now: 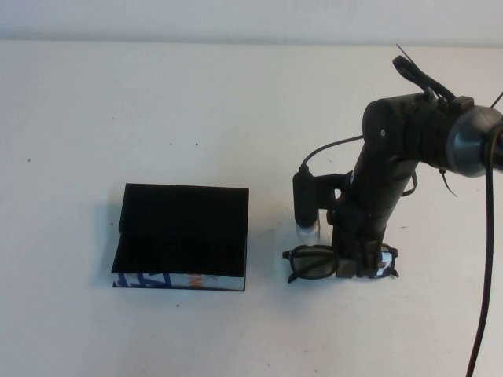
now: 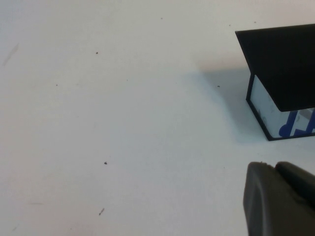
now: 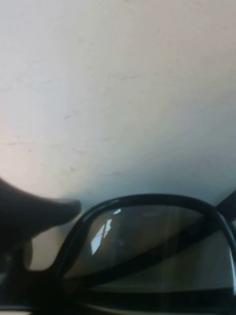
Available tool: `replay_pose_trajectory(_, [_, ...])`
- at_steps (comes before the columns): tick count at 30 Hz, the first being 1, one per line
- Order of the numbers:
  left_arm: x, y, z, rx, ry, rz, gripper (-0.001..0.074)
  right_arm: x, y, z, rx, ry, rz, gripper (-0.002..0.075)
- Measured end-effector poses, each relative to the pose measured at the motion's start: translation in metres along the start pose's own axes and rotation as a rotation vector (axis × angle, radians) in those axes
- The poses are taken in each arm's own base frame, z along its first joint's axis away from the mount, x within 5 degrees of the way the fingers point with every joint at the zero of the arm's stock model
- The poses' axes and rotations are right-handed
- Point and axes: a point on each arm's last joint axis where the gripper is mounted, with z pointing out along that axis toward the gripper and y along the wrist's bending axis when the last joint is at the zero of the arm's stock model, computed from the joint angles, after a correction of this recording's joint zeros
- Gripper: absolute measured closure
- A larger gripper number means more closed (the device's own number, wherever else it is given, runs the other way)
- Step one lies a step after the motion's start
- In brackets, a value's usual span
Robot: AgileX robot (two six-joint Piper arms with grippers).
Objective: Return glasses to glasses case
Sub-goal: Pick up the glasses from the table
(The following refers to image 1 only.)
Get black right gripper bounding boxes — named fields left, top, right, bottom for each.
left=326, top=170, right=409, bottom=281

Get black frame glasses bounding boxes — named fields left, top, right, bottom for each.
left=281, top=243, right=400, bottom=284

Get black printed glasses case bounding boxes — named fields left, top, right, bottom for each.
left=111, top=183, right=251, bottom=294

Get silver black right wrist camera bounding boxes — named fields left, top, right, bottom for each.
left=292, top=167, right=324, bottom=243

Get black right camera bracket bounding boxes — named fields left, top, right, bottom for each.
left=312, top=171, right=354, bottom=221

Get thin black strap loop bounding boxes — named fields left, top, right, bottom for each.
left=400, top=171, right=419, bottom=197

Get black right camera cable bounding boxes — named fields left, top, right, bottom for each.
left=300, top=124, right=503, bottom=377

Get black corrugated harness cable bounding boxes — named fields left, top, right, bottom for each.
left=392, top=56, right=461, bottom=105

